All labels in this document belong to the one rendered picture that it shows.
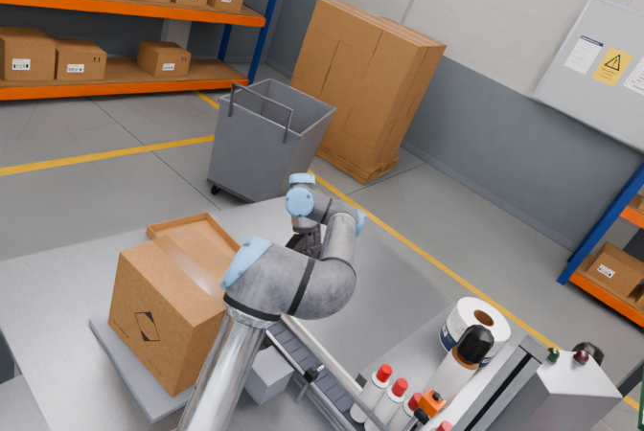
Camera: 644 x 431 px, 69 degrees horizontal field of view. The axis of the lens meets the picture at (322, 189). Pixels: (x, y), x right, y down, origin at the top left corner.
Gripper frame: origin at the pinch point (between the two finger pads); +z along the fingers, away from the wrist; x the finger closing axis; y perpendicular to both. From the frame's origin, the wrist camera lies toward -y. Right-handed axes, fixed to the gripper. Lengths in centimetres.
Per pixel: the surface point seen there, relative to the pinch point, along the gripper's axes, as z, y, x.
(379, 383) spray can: 17.6, -2.7, -28.4
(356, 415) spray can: 29.5, -3.4, -21.2
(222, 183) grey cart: -4, 111, 187
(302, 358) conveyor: 20.5, -2.1, 0.0
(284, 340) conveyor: 16.5, -2.7, 6.9
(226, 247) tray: -3, 10, 50
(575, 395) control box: -4, -14, -76
